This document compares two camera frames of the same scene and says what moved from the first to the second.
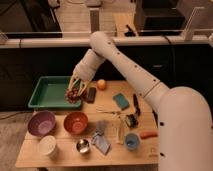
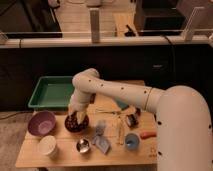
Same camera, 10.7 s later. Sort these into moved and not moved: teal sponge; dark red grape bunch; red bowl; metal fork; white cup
Moved: dark red grape bunch
Not moved: metal fork; red bowl; white cup; teal sponge
